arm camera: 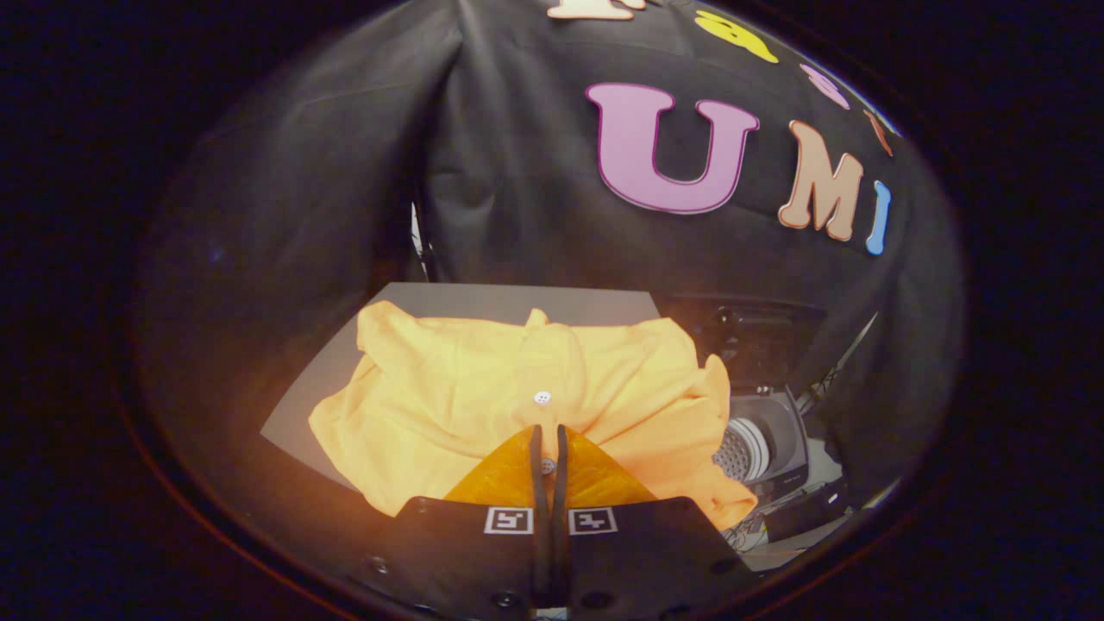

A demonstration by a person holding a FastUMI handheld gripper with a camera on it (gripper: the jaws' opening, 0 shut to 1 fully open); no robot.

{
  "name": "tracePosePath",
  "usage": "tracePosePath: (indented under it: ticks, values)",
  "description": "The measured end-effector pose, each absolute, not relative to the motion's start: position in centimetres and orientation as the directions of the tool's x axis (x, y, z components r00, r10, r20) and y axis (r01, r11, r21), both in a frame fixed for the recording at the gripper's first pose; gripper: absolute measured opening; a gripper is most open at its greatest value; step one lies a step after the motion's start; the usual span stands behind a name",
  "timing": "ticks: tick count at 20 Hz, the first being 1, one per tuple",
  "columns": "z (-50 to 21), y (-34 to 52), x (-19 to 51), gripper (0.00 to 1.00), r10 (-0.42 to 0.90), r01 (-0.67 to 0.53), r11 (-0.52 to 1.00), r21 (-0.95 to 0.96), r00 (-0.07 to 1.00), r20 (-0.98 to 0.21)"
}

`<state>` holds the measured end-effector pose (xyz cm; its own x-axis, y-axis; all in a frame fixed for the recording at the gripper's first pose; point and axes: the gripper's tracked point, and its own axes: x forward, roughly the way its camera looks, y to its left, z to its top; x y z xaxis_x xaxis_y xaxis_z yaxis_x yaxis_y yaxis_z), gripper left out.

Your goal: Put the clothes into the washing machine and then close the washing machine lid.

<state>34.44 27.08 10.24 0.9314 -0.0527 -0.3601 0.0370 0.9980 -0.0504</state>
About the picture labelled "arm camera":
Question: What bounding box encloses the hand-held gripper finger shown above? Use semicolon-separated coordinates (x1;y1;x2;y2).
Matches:
552;424;760;618
367;424;553;618

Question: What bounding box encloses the orange shirt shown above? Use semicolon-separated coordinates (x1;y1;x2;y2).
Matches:
308;300;760;531

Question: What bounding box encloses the grey cabinet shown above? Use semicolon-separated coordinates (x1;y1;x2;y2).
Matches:
260;282;665;492

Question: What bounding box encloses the black box with white label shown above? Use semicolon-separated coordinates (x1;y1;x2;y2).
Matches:
763;483;850;544

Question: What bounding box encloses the backdrop stand pole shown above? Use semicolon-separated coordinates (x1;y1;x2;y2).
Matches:
411;203;436;283

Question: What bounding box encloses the black backdrop cloth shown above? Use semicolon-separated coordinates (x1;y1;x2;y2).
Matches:
138;0;963;518

